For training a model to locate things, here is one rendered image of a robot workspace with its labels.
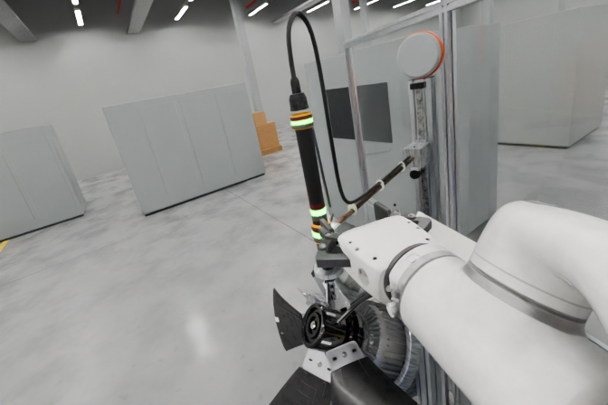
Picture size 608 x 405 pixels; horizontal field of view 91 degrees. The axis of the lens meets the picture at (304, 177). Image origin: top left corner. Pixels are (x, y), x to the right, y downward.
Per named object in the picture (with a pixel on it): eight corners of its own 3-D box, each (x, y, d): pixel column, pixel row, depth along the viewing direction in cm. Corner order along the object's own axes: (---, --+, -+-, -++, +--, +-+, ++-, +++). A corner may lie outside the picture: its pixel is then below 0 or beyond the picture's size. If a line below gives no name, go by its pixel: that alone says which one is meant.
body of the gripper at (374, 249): (383, 329, 31) (339, 270, 41) (464, 295, 33) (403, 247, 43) (375, 268, 28) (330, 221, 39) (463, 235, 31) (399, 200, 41)
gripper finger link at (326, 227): (322, 265, 39) (307, 241, 45) (345, 257, 40) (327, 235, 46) (318, 244, 38) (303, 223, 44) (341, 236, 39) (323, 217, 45)
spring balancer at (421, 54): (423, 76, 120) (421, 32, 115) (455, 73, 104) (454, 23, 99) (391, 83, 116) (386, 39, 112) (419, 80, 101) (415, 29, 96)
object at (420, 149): (413, 160, 119) (412, 139, 116) (432, 160, 114) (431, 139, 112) (403, 168, 111) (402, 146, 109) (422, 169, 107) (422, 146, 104)
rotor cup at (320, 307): (341, 301, 97) (308, 290, 92) (368, 319, 83) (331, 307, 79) (326, 347, 94) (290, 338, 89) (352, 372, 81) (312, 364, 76)
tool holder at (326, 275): (329, 254, 76) (323, 220, 73) (354, 260, 71) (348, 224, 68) (308, 275, 69) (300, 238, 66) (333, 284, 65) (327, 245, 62)
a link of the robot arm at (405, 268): (399, 346, 29) (383, 324, 32) (473, 314, 31) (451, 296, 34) (391, 275, 26) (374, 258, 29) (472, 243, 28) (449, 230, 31)
